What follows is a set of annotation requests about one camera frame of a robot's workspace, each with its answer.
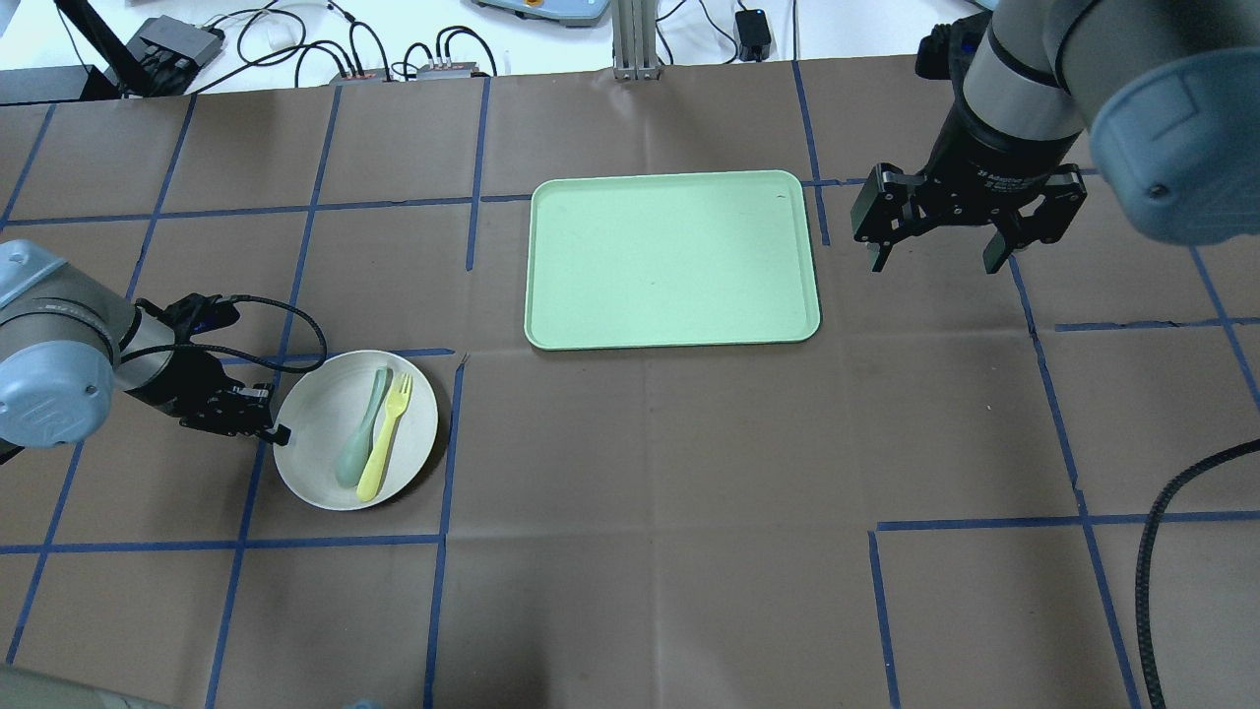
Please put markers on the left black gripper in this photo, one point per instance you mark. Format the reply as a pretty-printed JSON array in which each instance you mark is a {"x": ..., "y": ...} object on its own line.
[{"x": 184, "y": 379}]

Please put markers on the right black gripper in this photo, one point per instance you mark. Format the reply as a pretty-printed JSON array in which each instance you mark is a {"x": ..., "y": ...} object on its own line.
[{"x": 994, "y": 157}]

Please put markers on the white round plate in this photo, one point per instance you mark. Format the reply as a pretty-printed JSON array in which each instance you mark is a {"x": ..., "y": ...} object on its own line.
[{"x": 326, "y": 410}]

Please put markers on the yellow plastic fork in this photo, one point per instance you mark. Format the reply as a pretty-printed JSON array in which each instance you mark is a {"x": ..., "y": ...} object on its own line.
[{"x": 396, "y": 403}]

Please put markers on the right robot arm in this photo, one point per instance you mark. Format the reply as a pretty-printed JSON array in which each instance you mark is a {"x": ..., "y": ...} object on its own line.
[{"x": 1166, "y": 92}]

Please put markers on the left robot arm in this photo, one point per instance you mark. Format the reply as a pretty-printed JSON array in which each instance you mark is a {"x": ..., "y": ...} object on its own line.
[{"x": 68, "y": 343}]

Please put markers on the teal plastic spoon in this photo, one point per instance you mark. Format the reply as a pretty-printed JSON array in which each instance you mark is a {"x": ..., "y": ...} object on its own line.
[{"x": 355, "y": 452}]

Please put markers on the black power adapter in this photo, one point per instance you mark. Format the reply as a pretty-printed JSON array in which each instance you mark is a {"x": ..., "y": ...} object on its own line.
[{"x": 754, "y": 39}]

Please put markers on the light green tray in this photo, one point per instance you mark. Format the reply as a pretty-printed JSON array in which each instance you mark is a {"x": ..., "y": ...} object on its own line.
[{"x": 670, "y": 260}]

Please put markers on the grey usb hub box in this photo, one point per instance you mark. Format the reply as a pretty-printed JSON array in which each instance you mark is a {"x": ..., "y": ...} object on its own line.
[{"x": 165, "y": 34}]

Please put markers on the blue teach pendant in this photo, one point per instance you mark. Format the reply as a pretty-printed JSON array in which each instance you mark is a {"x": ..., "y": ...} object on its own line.
[{"x": 566, "y": 13}]

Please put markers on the black monitor stand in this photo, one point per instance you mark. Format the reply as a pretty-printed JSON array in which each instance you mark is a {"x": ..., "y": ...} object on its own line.
[{"x": 64, "y": 51}]

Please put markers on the aluminium frame post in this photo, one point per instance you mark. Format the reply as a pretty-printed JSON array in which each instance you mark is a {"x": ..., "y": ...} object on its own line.
[{"x": 634, "y": 48}]

